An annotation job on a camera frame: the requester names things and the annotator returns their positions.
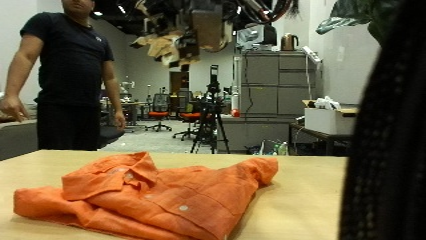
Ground orange button shirt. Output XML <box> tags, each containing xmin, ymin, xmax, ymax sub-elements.
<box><xmin>12</xmin><ymin>151</ymin><xmax>280</xmax><ymax>240</ymax></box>

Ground black office chair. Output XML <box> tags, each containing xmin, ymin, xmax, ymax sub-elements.
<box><xmin>97</xmin><ymin>111</ymin><xmax>127</xmax><ymax>149</ymax></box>

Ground background wooden desk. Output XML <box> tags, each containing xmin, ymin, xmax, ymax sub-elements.
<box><xmin>121</xmin><ymin>99</ymin><xmax>152</xmax><ymax>128</ymax></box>

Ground grey couch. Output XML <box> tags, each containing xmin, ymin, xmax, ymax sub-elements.
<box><xmin>0</xmin><ymin>113</ymin><xmax>39</xmax><ymax>161</ymax></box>

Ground orange seat office chair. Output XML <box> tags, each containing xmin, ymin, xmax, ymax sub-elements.
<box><xmin>172</xmin><ymin>99</ymin><xmax>204</xmax><ymax>141</ymax></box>
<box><xmin>147</xmin><ymin>93</ymin><xmax>175</xmax><ymax>133</ymax></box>

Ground grey boxy appliance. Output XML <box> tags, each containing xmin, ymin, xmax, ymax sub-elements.
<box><xmin>236</xmin><ymin>23</ymin><xmax>280</xmax><ymax>51</ymax></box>

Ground person in dark t-shirt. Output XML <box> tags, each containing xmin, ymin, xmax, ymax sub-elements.
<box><xmin>0</xmin><ymin>0</ymin><xmax>128</xmax><ymax>152</ymax></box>

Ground brown door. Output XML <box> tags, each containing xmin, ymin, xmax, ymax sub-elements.
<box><xmin>171</xmin><ymin>70</ymin><xmax>192</xmax><ymax>98</ymax></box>

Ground copper electric kettle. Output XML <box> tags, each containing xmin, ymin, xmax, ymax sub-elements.
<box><xmin>280</xmin><ymin>32</ymin><xmax>301</xmax><ymax>52</ymax></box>

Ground grey filing cabinet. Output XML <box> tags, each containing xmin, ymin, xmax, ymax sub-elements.
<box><xmin>239</xmin><ymin>50</ymin><xmax>325</xmax><ymax>118</ymax></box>

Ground low grey counter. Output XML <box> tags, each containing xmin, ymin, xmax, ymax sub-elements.
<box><xmin>220</xmin><ymin>116</ymin><xmax>297</xmax><ymax>153</ymax></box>

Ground green leafy plant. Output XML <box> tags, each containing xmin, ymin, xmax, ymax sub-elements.
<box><xmin>316</xmin><ymin>0</ymin><xmax>401</xmax><ymax>44</ymax></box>

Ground white crumpled cloth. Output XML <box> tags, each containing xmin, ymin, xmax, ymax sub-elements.
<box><xmin>313</xmin><ymin>95</ymin><xmax>342</xmax><ymax>111</ymax></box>

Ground green plastic bottle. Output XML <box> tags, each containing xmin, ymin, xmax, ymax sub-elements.
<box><xmin>277</xmin><ymin>141</ymin><xmax>291</xmax><ymax>157</ymax></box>

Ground white cardboard box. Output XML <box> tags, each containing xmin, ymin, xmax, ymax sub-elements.
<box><xmin>304</xmin><ymin>107</ymin><xmax>358</xmax><ymax>136</ymax></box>

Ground black side table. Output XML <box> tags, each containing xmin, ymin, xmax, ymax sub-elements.
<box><xmin>289</xmin><ymin>122</ymin><xmax>354</xmax><ymax>157</ymax></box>

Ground black robot hand cables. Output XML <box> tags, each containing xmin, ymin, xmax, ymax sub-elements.
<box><xmin>235</xmin><ymin>0</ymin><xmax>300</xmax><ymax>25</ymax></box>

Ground black camera tripod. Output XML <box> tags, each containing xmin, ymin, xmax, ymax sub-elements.
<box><xmin>191</xmin><ymin>64</ymin><xmax>232</xmax><ymax>155</ymax></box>

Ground black braided cable sleeve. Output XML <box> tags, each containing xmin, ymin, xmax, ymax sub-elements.
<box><xmin>338</xmin><ymin>0</ymin><xmax>426</xmax><ymax>240</ymax></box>

